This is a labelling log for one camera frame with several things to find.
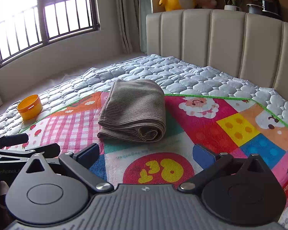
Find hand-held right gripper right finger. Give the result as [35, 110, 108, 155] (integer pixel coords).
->
[177, 144, 267, 193]

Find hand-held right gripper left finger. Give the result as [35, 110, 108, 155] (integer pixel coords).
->
[26, 143, 114, 194]

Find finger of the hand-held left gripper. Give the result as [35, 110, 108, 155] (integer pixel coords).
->
[0, 143, 61, 161]
[0, 133, 29, 149]

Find brown striped pants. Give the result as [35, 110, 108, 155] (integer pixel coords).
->
[97, 79, 167, 142]

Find orange round container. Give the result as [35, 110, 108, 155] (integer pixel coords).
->
[17, 94, 43, 121]

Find colourful cartoon play mat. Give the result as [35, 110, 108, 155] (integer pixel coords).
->
[5, 91, 288, 230]

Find grey quilted mattress pad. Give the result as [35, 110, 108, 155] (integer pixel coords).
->
[0, 54, 288, 135]

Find beige padded headboard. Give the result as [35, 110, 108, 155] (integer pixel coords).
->
[146, 9, 288, 106]

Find barred window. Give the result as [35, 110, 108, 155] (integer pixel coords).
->
[0, 0, 100, 70]

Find beige curtain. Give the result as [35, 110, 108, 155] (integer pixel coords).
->
[113, 0, 145, 54]

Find glossy black pot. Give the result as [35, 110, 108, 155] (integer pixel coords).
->
[261, 0, 283, 21]

